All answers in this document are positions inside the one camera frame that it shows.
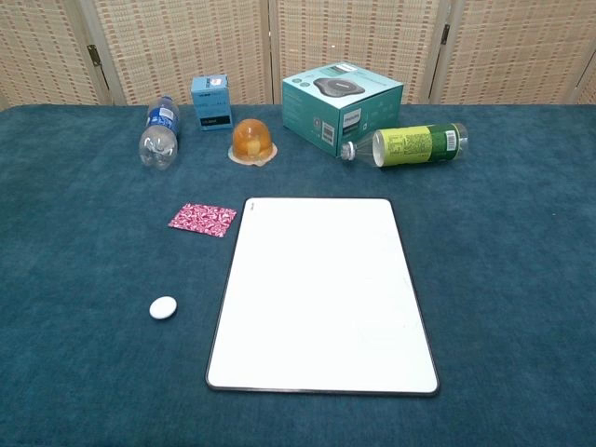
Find white rectangular board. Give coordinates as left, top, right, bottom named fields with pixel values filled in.
left=205, top=196, right=440, bottom=398

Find orange jelly cup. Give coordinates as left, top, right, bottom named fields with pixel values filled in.
left=226, top=118, right=279, bottom=167

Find teal product box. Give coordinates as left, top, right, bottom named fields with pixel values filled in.
left=281, top=61, right=404, bottom=158

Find clear bottle green yellow label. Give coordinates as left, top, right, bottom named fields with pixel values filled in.
left=340, top=122, right=469, bottom=169

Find small light blue box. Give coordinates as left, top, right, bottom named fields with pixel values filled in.
left=190, top=74, right=234, bottom=133

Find clear bottle blue label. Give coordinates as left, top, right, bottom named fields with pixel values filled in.
left=138, top=95, right=181, bottom=171

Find woven bamboo folding screen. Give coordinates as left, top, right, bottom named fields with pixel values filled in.
left=0, top=0, right=596, bottom=112

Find blue tablecloth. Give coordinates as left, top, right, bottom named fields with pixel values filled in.
left=0, top=102, right=596, bottom=447

